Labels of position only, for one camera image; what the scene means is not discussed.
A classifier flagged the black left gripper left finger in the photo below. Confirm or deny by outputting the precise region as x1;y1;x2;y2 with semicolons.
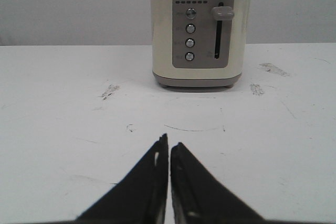
76;132;169;222

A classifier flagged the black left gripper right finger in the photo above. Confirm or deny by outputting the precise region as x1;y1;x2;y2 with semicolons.
170;142;265;222

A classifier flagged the cream two-slot toaster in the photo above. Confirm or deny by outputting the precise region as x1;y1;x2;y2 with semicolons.
151;0;250;88

